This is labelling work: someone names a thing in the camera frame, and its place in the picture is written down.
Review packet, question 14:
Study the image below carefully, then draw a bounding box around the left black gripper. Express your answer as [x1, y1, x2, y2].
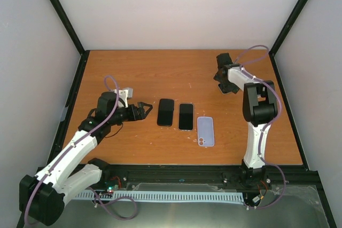
[109, 102, 153, 125]

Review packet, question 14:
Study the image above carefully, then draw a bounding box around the black phone case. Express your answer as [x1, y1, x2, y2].
[157, 98, 175, 127]

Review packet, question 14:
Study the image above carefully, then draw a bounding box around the dark blue phone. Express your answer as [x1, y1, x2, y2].
[157, 99, 175, 126]

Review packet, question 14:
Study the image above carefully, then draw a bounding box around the blue smartphone black screen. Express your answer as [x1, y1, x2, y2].
[178, 103, 193, 130]

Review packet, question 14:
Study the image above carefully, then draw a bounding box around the lavender phone case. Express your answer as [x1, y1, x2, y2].
[197, 116, 215, 147]

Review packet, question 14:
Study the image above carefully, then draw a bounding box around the white phone black screen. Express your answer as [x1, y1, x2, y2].
[218, 83, 240, 94]

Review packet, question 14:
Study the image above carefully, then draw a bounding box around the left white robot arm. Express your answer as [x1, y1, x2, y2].
[19, 88, 153, 226]

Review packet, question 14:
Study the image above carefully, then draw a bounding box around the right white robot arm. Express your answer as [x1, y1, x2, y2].
[214, 53, 282, 188]

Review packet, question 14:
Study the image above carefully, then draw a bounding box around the left controller board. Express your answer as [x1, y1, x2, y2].
[105, 176, 122, 193]

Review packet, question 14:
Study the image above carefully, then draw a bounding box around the right controller wiring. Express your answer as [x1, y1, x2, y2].
[251, 179, 270, 205]

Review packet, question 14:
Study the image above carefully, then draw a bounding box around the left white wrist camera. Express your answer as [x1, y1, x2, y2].
[110, 88, 133, 108]

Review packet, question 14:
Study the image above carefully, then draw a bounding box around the right black table rail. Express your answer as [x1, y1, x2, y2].
[269, 53, 309, 171]

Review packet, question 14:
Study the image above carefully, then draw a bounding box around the black table rail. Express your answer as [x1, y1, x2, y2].
[46, 50, 90, 164]
[269, 53, 309, 171]

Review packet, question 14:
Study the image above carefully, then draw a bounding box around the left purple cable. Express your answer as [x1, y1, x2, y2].
[24, 75, 120, 225]

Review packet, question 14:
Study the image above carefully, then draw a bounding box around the left black table rail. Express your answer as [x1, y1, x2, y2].
[46, 50, 90, 164]

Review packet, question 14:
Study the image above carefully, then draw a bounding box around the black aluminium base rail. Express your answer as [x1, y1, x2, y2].
[34, 164, 321, 194]

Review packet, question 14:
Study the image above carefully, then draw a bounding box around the light blue cable duct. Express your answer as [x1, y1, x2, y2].
[72, 190, 245, 202]

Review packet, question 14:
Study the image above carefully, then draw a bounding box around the right black frame post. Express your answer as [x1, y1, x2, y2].
[269, 0, 308, 58]

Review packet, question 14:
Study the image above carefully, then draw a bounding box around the black frame post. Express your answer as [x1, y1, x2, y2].
[269, 0, 308, 58]
[49, 0, 86, 55]

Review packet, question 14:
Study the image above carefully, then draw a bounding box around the left black frame post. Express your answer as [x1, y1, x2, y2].
[49, 0, 86, 55]

